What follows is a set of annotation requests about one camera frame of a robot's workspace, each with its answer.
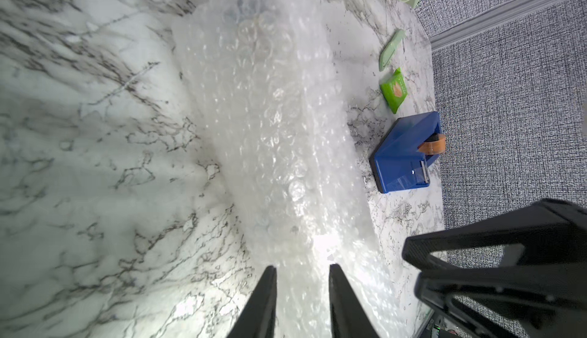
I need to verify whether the clear bubble wrap sheet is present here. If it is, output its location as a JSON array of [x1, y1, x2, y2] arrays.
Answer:
[[172, 0, 409, 337]]

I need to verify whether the green snack packet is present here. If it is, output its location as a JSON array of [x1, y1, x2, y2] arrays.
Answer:
[[380, 68, 408, 114]]

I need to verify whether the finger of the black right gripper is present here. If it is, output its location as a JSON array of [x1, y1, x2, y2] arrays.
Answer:
[[402, 198, 586, 269], [414, 264, 586, 337]]

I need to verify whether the clear plastic wrapper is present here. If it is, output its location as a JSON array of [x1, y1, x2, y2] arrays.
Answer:
[[378, 29, 406, 72]]

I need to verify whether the blue tape dispenser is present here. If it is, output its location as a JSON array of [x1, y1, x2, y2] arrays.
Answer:
[[369, 111, 447, 194]]

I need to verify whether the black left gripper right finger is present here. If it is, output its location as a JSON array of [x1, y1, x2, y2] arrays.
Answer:
[[329, 264, 378, 338]]

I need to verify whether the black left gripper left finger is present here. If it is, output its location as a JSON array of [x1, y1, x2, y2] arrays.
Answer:
[[227, 266, 278, 338]]

